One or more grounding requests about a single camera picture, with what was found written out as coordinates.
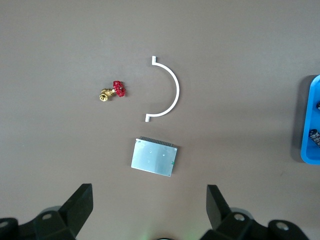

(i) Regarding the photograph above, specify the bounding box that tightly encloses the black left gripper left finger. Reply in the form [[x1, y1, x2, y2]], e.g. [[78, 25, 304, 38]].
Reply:
[[0, 183, 94, 240]]

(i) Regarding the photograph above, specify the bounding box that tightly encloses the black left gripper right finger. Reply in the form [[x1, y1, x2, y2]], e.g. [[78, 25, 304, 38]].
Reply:
[[199, 184, 310, 240]]

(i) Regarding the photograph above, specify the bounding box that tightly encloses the blue plastic tray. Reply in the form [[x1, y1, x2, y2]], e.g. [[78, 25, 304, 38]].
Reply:
[[299, 74, 320, 165]]

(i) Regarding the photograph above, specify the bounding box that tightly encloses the silver metal box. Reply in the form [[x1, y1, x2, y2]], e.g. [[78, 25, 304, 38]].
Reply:
[[130, 135, 179, 178]]

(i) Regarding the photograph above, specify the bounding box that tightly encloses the brass valve with red handle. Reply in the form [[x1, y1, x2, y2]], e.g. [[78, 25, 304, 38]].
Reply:
[[99, 79, 127, 103]]

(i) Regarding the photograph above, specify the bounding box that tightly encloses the white curved plastic bracket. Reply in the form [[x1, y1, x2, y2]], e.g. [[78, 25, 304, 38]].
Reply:
[[144, 55, 181, 123]]

